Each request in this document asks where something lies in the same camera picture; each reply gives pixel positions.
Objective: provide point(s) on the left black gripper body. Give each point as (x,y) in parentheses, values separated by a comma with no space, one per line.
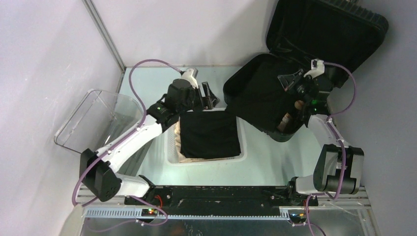
(200,103)

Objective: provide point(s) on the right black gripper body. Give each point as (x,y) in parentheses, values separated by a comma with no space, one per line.
(302,87)

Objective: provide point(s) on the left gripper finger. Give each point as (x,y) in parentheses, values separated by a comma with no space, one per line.
(212,101)
(206,89)

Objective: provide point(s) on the black garment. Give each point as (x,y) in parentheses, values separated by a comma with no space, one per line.
(208,135)
(257,96)

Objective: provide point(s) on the beige cloth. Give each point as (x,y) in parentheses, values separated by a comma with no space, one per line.
(181,157)

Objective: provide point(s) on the white perforated plastic basket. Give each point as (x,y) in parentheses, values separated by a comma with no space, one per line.
(171,154)

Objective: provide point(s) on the black ribbed hard-shell suitcase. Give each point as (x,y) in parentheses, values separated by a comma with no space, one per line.
(342,34)

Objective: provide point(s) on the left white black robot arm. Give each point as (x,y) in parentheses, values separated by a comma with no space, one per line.
(100,169)

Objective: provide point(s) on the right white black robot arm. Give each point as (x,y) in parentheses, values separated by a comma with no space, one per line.
(339,166)

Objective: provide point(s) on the round wooden brush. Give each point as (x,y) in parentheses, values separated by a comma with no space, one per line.
(299,105)

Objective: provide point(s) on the clear acrylic bin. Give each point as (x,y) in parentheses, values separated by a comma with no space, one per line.
(99,119)

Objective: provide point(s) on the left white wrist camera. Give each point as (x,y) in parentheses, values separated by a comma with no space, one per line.
(190,75)

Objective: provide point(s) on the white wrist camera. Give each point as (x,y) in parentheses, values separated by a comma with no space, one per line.
(317,69)
(190,75)

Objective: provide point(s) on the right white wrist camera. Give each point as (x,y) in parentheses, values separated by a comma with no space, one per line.
(317,69)

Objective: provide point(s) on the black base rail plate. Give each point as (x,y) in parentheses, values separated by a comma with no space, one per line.
(246,201)

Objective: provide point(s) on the aluminium frame rail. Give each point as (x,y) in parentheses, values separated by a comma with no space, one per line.
(358,201)

